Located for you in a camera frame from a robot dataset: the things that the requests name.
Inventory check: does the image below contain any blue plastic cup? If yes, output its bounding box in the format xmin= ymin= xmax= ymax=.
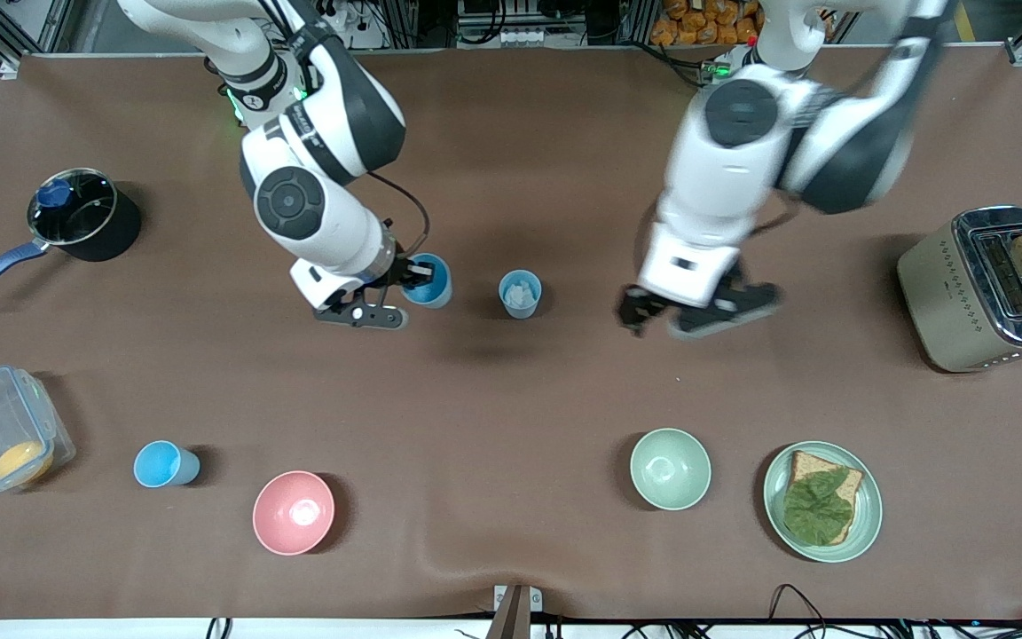
xmin=400 ymin=253 xmax=454 ymax=310
xmin=499 ymin=269 xmax=543 ymax=320
xmin=133 ymin=440 xmax=201 ymax=489

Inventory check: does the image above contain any brown table cover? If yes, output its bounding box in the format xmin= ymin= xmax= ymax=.
xmin=0 ymin=46 xmax=1022 ymax=622

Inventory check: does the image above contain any pale green bowl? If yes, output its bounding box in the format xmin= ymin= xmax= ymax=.
xmin=629 ymin=428 xmax=712 ymax=512

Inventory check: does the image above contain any pink bowl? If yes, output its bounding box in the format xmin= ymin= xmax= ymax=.
xmin=252 ymin=470 xmax=336 ymax=557

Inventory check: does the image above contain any pale green plate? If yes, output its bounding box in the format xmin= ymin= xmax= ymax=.
xmin=762 ymin=440 xmax=884 ymax=564

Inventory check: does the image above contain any bag of orange buns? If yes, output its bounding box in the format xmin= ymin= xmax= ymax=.
xmin=649 ymin=0 xmax=766 ymax=48

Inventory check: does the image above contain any white power strip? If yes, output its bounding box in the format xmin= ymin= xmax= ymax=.
xmin=325 ymin=0 xmax=388 ymax=33

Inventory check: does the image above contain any green lettuce leaf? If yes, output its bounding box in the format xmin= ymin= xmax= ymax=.
xmin=782 ymin=468 xmax=856 ymax=545

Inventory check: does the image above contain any brown bread slice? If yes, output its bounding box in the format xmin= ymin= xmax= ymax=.
xmin=786 ymin=450 xmax=865 ymax=546

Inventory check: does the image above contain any glass lid blue knob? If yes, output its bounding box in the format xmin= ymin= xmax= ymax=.
xmin=28 ymin=167 xmax=118 ymax=248

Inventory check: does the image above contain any silver beige toaster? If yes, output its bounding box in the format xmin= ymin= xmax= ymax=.
xmin=897 ymin=206 xmax=1022 ymax=374

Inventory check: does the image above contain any orange round food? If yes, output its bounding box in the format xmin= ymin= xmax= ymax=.
xmin=0 ymin=440 xmax=56 ymax=485

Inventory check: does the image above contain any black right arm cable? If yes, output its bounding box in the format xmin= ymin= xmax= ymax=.
xmin=367 ymin=171 xmax=431 ymax=260

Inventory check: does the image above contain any black saucepan blue handle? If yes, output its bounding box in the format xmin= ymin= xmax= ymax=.
xmin=0 ymin=167 xmax=143 ymax=306

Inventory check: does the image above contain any black looped cable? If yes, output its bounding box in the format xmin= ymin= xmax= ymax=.
xmin=768 ymin=583 xmax=831 ymax=639

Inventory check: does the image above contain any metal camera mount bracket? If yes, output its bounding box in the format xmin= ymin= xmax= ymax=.
xmin=485 ymin=583 xmax=544 ymax=639

